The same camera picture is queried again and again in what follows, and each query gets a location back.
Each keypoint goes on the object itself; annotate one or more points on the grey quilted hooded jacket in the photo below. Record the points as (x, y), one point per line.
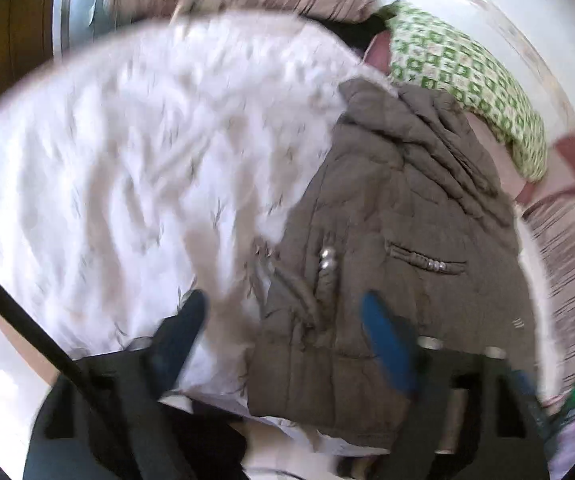
(406, 204)

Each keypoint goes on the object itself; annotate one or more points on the pink sofa bed frame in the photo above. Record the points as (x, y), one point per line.
(562, 169)

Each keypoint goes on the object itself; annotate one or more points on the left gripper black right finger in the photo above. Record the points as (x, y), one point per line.
(471, 416)

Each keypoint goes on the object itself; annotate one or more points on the white floral bed sheet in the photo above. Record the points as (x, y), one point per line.
(149, 163)

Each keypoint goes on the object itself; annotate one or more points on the green checkered blanket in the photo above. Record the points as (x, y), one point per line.
(518, 125)

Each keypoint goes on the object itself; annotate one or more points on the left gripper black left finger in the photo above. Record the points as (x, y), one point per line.
(110, 423)

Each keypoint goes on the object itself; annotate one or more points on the striped floral back cushion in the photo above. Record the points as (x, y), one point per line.
(552, 224)

